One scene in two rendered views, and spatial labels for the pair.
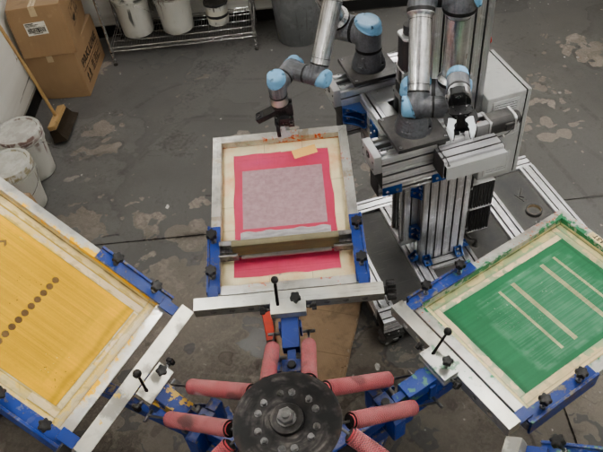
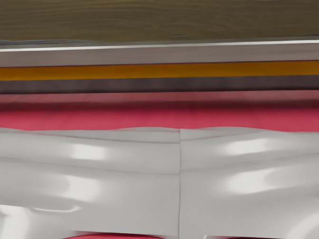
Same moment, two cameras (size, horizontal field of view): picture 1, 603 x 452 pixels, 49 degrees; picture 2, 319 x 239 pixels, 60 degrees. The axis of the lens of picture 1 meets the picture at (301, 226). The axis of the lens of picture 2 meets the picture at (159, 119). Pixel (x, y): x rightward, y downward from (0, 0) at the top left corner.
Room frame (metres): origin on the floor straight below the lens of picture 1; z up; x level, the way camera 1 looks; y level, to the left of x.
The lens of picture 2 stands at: (1.85, 0.06, 1.12)
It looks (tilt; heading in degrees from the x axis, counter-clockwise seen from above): 34 degrees down; 183
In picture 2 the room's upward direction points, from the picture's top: 4 degrees counter-clockwise
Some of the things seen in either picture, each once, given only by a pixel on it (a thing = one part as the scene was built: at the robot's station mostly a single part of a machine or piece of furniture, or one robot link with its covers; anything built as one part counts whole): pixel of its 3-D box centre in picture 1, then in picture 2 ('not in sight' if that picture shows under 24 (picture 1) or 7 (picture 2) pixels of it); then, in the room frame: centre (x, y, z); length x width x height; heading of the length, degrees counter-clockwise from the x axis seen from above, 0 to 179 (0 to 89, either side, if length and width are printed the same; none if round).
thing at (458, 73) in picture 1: (458, 82); not in sight; (1.79, -0.57, 1.65); 0.11 x 0.08 x 0.09; 168
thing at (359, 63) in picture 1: (368, 55); not in sight; (2.56, -0.39, 1.31); 0.15 x 0.15 x 0.10
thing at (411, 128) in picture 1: (414, 117); not in sight; (2.08, -0.50, 1.31); 0.15 x 0.15 x 0.10
